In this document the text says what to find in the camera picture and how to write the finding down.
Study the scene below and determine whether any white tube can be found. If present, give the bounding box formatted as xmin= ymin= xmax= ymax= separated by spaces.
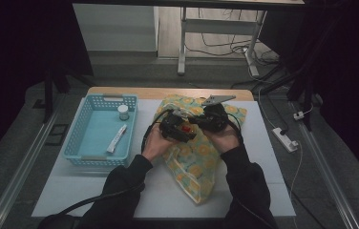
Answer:
xmin=106 ymin=123 xmax=128 ymax=155

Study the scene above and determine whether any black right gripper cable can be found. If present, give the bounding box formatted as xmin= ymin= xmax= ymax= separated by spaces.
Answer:
xmin=226 ymin=112 xmax=244 ymax=142

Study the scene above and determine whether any black stand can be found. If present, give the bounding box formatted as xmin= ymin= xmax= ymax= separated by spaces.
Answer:
xmin=42 ymin=68 xmax=74 ymax=124

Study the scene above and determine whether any dark curtain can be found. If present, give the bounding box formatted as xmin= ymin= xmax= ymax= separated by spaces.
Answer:
xmin=0 ymin=0 xmax=95 ymax=173
xmin=260 ymin=0 xmax=359 ymax=184

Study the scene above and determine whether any white power strip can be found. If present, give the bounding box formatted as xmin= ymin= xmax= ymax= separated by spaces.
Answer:
xmin=271 ymin=127 xmax=300 ymax=154

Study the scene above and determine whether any metal floor rail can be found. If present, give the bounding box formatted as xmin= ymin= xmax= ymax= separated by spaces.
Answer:
xmin=290 ymin=101 xmax=359 ymax=229
xmin=0 ymin=94 xmax=65 ymax=229

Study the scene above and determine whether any white metal desk frame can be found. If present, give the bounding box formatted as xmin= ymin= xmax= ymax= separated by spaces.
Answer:
xmin=72 ymin=0 xmax=306 ymax=77

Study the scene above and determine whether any white cabinet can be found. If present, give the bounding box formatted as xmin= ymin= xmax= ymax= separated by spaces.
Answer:
xmin=73 ymin=3 xmax=160 ymax=52

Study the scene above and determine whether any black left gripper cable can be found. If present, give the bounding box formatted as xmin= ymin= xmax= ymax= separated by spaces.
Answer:
xmin=53 ymin=109 xmax=173 ymax=218

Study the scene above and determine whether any thin white cable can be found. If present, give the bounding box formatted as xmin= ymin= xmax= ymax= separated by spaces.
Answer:
xmin=287 ymin=139 xmax=305 ymax=199

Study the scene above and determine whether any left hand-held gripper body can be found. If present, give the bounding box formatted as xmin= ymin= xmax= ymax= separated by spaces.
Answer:
xmin=158 ymin=108 xmax=191 ymax=141

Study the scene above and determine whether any black floor bracket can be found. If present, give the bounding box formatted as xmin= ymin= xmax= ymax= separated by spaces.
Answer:
xmin=44 ymin=123 xmax=71 ymax=147

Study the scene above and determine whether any blue perforated plastic basket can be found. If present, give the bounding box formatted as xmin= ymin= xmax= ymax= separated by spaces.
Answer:
xmin=62 ymin=93 xmax=139 ymax=169

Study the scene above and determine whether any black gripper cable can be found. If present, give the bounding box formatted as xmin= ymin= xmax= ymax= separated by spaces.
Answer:
xmin=226 ymin=112 xmax=244 ymax=142
xmin=53 ymin=109 xmax=173 ymax=218

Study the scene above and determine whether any tangle of black floor cables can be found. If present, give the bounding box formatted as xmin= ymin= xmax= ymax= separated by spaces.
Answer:
xmin=185 ymin=9 xmax=280 ymax=66

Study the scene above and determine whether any orange-slice print cloth bag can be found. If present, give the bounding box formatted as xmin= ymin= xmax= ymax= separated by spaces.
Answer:
xmin=153 ymin=94 xmax=248 ymax=205

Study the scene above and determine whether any person's left hand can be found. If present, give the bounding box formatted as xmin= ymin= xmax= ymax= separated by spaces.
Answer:
xmin=141 ymin=124 xmax=178 ymax=162

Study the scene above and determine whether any person's right hand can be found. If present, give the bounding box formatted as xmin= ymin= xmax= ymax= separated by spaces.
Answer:
xmin=201 ymin=124 xmax=242 ymax=156

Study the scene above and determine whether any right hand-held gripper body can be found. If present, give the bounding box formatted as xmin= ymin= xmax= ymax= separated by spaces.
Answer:
xmin=200 ymin=94 xmax=238 ymax=134

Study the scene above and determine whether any small white-lidded jar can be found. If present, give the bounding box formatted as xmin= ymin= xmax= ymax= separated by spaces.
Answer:
xmin=116 ymin=104 xmax=131 ymax=122

